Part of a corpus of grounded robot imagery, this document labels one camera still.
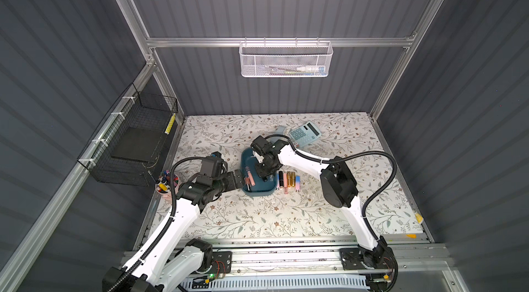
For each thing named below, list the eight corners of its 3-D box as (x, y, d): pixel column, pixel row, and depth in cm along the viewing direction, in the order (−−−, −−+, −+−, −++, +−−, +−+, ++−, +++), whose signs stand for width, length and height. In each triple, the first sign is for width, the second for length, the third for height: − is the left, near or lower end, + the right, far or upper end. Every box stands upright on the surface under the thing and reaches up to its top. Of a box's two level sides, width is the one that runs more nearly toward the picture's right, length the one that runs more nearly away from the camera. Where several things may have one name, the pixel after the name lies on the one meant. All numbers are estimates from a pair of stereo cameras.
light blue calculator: (298, 147, 109) (299, 143, 106) (288, 134, 115) (288, 130, 112) (320, 137, 113) (321, 133, 111) (309, 125, 119) (310, 121, 116)
